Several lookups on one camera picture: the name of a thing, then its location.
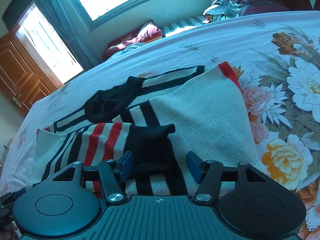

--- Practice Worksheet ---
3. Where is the brown wooden door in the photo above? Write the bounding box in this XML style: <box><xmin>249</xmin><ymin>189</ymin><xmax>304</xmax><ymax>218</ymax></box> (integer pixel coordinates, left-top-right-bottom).
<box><xmin>1</xmin><ymin>32</ymin><xmax>63</xmax><ymax>116</ymax></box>

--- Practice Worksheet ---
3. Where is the blue garment on bed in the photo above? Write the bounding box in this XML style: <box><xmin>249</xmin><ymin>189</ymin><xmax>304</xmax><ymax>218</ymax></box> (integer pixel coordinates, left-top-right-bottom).
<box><xmin>105</xmin><ymin>42</ymin><xmax>147</xmax><ymax>61</ymax></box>

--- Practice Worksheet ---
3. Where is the striped mattress cover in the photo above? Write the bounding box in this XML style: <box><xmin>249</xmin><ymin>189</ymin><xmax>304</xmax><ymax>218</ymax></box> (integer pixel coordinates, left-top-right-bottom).
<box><xmin>160</xmin><ymin>15</ymin><xmax>208</xmax><ymax>37</ymax></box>

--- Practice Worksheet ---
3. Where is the red pillow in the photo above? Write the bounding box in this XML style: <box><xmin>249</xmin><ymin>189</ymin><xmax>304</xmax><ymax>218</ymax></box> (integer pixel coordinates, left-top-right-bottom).
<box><xmin>102</xmin><ymin>21</ymin><xmax>163</xmax><ymax>61</ymax></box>

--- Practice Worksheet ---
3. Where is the striped knit sweater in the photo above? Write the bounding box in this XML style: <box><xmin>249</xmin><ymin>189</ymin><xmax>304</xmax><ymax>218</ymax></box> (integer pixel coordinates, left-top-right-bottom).
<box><xmin>28</xmin><ymin>62</ymin><xmax>265</xmax><ymax>196</ymax></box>

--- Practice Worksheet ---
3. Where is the stack of folded bedding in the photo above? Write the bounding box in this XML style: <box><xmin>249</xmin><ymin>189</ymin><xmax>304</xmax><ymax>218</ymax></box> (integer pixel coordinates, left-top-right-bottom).
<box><xmin>203</xmin><ymin>0</ymin><xmax>289</xmax><ymax>22</ymax></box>

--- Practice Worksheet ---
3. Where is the blue-grey curtain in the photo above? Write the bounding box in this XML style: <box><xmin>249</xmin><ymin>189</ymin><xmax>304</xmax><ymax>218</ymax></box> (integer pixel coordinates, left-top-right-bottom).
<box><xmin>33</xmin><ymin>0</ymin><xmax>99</xmax><ymax>71</ymax></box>

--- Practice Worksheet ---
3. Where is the floral bed sheet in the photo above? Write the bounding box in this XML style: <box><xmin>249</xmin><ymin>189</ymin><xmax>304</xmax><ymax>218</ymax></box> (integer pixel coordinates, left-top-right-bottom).
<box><xmin>1</xmin><ymin>11</ymin><xmax>319</xmax><ymax>239</ymax></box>

